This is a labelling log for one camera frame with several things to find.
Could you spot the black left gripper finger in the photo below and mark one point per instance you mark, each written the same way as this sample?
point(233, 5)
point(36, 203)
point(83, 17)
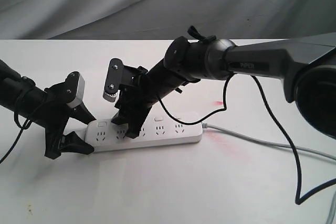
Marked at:
point(72, 143)
point(82, 114)

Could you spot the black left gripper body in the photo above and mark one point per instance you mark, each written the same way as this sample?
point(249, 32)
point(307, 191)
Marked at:
point(57, 112)

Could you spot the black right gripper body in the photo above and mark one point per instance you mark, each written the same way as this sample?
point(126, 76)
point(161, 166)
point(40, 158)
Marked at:
point(139, 89)

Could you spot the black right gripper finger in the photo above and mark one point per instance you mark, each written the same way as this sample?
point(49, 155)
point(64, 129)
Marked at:
point(121, 117)
point(135, 122)

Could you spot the white five-outlet power strip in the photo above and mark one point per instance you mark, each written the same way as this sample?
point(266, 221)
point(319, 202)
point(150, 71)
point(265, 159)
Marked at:
point(157, 130)

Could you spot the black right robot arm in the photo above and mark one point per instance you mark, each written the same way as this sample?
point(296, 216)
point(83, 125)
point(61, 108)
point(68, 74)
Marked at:
point(306, 67)

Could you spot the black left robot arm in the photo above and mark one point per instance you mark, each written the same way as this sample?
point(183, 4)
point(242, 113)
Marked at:
point(21, 95)

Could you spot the grey backdrop cloth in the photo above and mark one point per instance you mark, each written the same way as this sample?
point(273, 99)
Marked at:
point(164, 19)

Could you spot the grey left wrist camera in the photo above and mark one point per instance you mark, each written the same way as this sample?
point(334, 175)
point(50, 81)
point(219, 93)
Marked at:
point(74, 89)

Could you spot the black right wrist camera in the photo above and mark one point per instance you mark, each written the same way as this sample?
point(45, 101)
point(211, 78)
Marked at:
point(113, 79)

